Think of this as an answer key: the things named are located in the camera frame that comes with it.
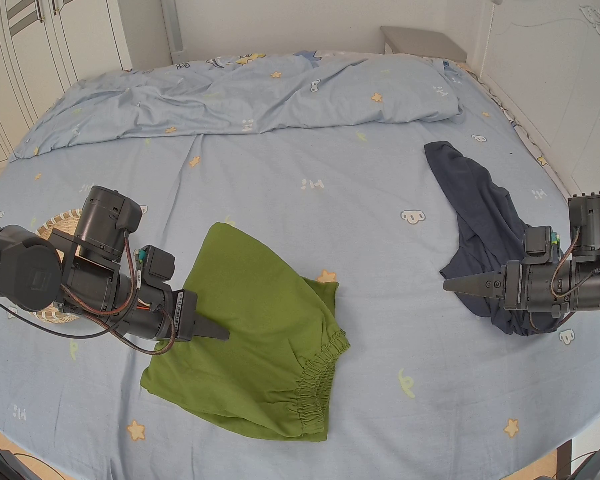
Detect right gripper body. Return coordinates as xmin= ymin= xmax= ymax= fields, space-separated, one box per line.
xmin=500 ymin=260 xmax=600 ymax=315

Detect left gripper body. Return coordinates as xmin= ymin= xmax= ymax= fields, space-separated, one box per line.
xmin=102 ymin=272 xmax=199 ymax=343

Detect green shorts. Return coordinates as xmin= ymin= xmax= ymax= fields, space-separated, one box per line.
xmin=140 ymin=222 xmax=352 ymax=443

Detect dark blue garment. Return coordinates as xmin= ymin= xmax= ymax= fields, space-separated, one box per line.
xmin=424 ymin=141 xmax=576 ymax=337

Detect round woven basket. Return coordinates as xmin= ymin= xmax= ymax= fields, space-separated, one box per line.
xmin=10 ymin=209 xmax=89 ymax=324

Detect bed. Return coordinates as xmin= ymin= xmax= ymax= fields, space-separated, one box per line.
xmin=0 ymin=0 xmax=600 ymax=480

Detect pale blue quilt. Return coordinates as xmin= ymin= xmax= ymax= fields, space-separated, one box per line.
xmin=9 ymin=50 xmax=465 ymax=162

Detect white wardrobe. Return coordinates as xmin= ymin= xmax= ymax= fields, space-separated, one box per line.
xmin=0 ymin=0 xmax=134 ymax=171

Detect grey bedside table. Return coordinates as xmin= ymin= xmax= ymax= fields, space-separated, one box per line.
xmin=380 ymin=25 xmax=469 ymax=67

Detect pale grey upright panel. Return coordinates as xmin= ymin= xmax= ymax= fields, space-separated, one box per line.
xmin=156 ymin=0 xmax=187 ymax=65

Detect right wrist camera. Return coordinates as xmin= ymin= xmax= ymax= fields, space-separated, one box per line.
xmin=523 ymin=225 xmax=561 ymax=265

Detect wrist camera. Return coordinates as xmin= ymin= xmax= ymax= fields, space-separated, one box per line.
xmin=136 ymin=244 xmax=177 ymax=291
xmin=523 ymin=225 xmax=561 ymax=265

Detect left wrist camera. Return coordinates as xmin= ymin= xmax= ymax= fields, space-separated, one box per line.
xmin=136 ymin=244 xmax=177 ymax=291

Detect black cable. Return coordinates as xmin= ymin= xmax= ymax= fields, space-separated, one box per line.
xmin=0 ymin=293 xmax=116 ymax=340

